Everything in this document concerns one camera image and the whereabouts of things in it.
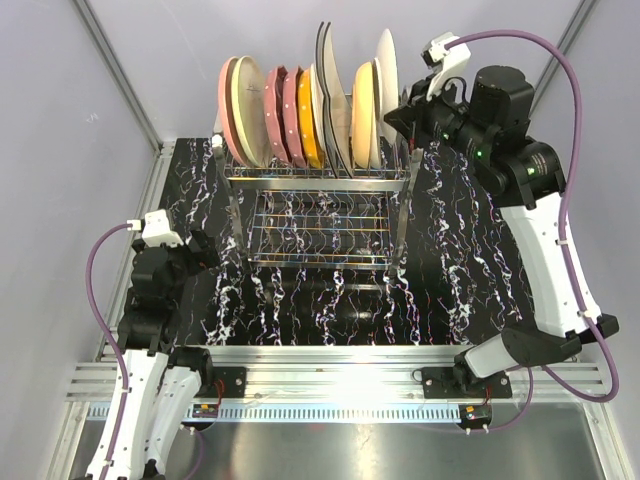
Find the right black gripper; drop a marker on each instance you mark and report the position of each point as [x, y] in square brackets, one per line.
[410, 120]

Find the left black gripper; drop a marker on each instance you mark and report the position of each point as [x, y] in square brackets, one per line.
[202, 259]

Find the white plate with logo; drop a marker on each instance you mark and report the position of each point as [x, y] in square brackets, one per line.
[386, 90]

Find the beige tan round plate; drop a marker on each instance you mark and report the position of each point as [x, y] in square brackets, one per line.
[364, 146]

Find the square black-rimmed plate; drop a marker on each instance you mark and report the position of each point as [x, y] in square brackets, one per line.
[339, 110]
[338, 172]

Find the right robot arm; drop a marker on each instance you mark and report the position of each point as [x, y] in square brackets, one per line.
[488, 126]

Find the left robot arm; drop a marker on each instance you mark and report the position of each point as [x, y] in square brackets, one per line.
[156, 379]

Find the stainless steel dish rack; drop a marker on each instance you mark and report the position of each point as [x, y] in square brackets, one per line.
[291, 217]

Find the white plate behind yellow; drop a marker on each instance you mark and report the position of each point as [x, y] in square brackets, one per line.
[317, 106]

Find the yellow dotted plate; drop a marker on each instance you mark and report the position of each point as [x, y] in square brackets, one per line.
[311, 147]

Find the pink dotted plate right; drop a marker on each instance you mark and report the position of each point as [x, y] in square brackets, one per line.
[290, 118]

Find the pink dotted plate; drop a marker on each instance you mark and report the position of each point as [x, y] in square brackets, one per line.
[290, 118]
[273, 104]

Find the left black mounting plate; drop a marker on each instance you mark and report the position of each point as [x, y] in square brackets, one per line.
[230, 381]

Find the black mounting plate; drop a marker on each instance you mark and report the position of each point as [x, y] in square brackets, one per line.
[453, 382]
[230, 381]

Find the pink dotted plate left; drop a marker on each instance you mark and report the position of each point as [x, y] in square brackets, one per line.
[273, 104]

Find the left small circuit board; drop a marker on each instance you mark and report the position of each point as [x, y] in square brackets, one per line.
[207, 411]

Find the small circuit board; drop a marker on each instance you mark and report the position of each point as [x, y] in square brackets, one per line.
[207, 411]
[476, 416]

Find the cream round plate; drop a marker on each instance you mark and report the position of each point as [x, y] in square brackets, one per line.
[247, 96]

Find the pink round plate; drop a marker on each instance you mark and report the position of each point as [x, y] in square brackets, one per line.
[226, 112]

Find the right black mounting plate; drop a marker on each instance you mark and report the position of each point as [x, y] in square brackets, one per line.
[453, 382]

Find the right small circuit board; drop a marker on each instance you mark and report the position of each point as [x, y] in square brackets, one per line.
[476, 416]

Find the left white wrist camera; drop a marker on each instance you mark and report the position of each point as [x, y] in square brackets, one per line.
[156, 229]

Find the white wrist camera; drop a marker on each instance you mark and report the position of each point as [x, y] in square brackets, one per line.
[445, 62]
[156, 229]

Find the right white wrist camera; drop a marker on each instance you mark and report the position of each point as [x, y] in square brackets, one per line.
[445, 62]

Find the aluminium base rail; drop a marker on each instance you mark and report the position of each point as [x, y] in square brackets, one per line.
[360, 384]

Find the right aluminium frame post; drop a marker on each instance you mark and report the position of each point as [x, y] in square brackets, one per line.
[571, 33]

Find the aluminium frame post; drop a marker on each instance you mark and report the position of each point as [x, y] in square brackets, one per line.
[107, 53]
[571, 33]

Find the left aluminium frame post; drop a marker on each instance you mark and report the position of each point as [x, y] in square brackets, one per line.
[107, 53]

